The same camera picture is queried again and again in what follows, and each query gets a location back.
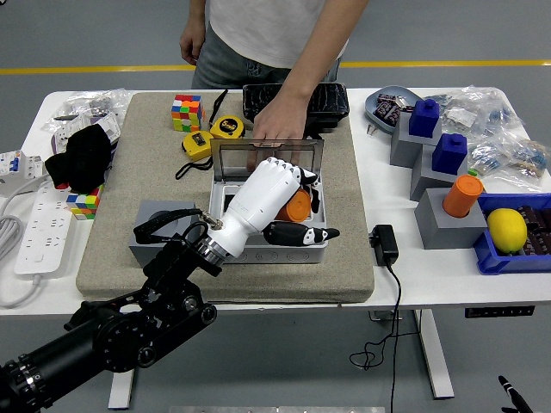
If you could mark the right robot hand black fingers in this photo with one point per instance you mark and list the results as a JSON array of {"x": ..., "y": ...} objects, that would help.
[{"x": 516, "y": 398}]

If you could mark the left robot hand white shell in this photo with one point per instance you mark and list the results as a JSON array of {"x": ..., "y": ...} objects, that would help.
[{"x": 254, "y": 202}]

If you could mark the person's left hand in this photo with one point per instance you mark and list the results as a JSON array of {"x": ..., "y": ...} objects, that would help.
[{"x": 280, "y": 120}]

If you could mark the person's right hand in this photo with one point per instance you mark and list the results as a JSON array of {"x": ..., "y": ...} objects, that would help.
[{"x": 191, "y": 43}]

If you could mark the orange cylinder battery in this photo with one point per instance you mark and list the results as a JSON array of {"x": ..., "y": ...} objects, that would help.
[
  {"x": 462, "y": 195},
  {"x": 297, "y": 208}
]

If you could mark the smoky transparent box lid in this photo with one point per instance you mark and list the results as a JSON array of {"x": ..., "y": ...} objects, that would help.
[{"x": 232, "y": 163}]

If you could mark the grey electrical enclosure box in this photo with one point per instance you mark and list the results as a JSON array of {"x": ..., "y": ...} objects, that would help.
[{"x": 310, "y": 256}]

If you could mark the person's right forearm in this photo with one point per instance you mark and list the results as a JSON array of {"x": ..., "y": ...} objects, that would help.
[{"x": 196, "y": 13}]

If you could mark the person's left forearm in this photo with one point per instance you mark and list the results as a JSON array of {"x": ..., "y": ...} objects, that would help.
[{"x": 320, "y": 60}]

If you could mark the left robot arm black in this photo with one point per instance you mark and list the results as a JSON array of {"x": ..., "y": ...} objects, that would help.
[{"x": 107, "y": 335}]

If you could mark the yellow tape measure black label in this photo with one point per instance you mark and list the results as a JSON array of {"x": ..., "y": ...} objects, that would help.
[{"x": 227, "y": 127}]

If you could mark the black crackled plastic case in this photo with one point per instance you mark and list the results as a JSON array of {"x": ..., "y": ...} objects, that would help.
[{"x": 331, "y": 101}]

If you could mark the large colourful puzzle cube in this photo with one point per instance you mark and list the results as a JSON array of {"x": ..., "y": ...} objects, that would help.
[{"x": 187, "y": 112}]

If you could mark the person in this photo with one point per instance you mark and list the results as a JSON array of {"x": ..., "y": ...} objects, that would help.
[{"x": 267, "y": 30}]

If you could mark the black table control panel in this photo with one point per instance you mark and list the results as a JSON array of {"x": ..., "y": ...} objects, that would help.
[{"x": 499, "y": 311}]

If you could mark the grey-brown fabric mat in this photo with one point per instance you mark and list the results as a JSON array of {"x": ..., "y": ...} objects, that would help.
[{"x": 301, "y": 279}]

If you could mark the white table leg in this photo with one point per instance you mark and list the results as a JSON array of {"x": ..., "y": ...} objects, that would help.
[
  {"x": 122, "y": 391},
  {"x": 435, "y": 357}
]

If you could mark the small metal screws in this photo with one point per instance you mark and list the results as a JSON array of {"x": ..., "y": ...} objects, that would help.
[{"x": 372, "y": 129}]

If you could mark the clear plastic parts bag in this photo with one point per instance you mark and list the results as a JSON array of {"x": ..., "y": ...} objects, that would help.
[
  {"x": 107, "y": 98},
  {"x": 529, "y": 161},
  {"x": 60, "y": 122},
  {"x": 473, "y": 107},
  {"x": 486, "y": 157}
]

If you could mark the dark wrapped packet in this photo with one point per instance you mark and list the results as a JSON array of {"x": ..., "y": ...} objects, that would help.
[
  {"x": 386, "y": 99},
  {"x": 387, "y": 114}
]

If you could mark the grey cube holder block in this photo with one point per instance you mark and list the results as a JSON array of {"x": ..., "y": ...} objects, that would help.
[
  {"x": 137, "y": 254},
  {"x": 424, "y": 180},
  {"x": 402, "y": 148},
  {"x": 447, "y": 232}
]

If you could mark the blue-grey oval dish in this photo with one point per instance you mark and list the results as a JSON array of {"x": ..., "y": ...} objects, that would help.
[{"x": 402, "y": 91}]

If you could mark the blue plastic storage bin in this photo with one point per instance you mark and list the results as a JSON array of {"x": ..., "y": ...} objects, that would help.
[{"x": 508, "y": 263}]

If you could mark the black power adapter plug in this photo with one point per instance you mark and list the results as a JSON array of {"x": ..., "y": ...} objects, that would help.
[{"x": 385, "y": 245}]

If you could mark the blue square bottle block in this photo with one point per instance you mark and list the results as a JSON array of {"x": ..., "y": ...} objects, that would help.
[
  {"x": 450, "y": 155},
  {"x": 424, "y": 120}
]

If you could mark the black cloth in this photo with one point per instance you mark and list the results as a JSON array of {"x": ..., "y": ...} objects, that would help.
[{"x": 82, "y": 159}]

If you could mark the yellow lemon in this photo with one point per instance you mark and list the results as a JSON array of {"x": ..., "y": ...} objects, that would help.
[{"x": 507, "y": 230}]

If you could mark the small colourful puzzle cube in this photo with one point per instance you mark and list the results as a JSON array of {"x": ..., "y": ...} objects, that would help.
[{"x": 84, "y": 204}]

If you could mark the dark brown component pile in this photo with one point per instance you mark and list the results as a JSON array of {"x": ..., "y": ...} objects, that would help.
[{"x": 538, "y": 223}]

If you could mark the small green piece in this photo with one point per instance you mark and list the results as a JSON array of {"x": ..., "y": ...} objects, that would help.
[{"x": 472, "y": 172}]

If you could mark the white circuit breaker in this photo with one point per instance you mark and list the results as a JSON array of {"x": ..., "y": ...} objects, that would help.
[{"x": 28, "y": 165}]

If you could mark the white power strip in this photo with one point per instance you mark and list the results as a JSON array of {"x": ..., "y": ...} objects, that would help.
[{"x": 43, "y": 232}]

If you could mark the silver under-table bracket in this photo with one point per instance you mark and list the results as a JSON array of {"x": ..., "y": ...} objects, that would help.
[{"x": 379, "y": 315}]

